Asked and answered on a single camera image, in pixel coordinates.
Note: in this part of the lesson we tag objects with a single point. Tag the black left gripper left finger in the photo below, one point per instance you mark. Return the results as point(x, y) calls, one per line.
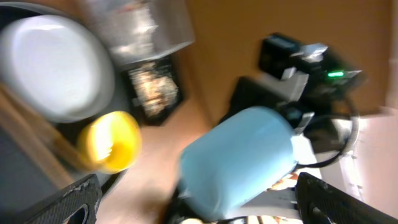
point(77, 203)

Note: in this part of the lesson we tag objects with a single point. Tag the wooden chopstick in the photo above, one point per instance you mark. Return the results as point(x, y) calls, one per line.
point(39, 140)

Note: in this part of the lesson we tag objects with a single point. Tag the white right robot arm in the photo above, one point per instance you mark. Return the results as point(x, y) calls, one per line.
point(308, 85)

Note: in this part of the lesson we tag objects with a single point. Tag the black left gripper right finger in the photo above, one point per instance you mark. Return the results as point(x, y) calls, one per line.
point(320, 202)

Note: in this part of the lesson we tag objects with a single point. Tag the clear plastic bin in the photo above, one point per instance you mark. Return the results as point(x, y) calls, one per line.
point(140, 30)

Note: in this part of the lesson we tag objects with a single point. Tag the black rectangular bin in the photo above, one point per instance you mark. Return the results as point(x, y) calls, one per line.
point(136, 107)

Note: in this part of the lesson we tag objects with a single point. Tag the grey plate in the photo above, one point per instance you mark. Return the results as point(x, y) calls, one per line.
point(57, 66)

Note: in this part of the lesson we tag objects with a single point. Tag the light blue cup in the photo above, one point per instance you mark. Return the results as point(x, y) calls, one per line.
point(236, 161)

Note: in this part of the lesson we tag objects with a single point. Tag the food scraps pile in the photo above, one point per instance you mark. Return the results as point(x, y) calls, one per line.
point(154, 87)

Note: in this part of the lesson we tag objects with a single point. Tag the yellow bowl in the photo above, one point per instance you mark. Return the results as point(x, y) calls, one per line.
point(111, 143)

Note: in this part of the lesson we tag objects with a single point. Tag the round black tray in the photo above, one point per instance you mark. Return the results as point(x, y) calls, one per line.
point(23, 183)

